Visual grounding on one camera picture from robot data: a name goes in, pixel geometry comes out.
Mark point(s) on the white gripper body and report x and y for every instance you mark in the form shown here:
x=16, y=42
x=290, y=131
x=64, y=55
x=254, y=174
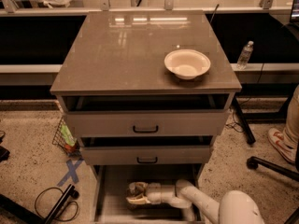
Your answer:
x=153, y=193

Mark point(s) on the clear plastic water bottle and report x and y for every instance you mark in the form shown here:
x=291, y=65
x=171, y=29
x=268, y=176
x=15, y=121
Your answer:
x=133, y=193

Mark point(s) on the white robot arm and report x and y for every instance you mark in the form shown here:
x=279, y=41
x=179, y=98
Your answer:
x=235, y=207

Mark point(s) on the grey middle drawer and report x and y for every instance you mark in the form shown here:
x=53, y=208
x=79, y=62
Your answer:
x=145, y=155

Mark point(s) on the grey open bottom drawer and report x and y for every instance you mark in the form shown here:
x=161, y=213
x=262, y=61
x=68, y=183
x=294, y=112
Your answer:
x=110, y=205

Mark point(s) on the grey top drawer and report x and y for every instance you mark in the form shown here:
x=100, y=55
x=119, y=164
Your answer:
x=122, y=124

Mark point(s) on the grey three-drawer cabinet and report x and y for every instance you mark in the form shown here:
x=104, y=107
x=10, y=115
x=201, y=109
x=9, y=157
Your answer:
x=116, y=64

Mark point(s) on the small background water bottle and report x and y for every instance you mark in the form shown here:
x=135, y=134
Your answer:
x=245, y=55

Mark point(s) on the black stand leg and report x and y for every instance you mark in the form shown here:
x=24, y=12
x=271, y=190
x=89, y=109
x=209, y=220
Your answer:
x=61, y=204

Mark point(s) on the black office chair base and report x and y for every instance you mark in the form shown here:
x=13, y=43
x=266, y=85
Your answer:
x=254, y=162

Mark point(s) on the black table leg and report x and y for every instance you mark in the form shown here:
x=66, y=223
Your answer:
x=246, y=129

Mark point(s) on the white paper bowl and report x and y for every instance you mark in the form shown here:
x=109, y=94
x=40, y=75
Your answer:
x=187, y=64

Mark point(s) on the white sneaker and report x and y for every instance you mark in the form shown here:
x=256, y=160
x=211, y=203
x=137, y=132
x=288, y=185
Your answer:
x=277, y=141

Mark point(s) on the person's beige trouser leg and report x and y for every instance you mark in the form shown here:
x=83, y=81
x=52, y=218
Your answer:
x=291, y=130

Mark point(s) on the wire mesh basket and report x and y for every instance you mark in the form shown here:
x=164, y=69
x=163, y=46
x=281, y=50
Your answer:
x=65, y=141

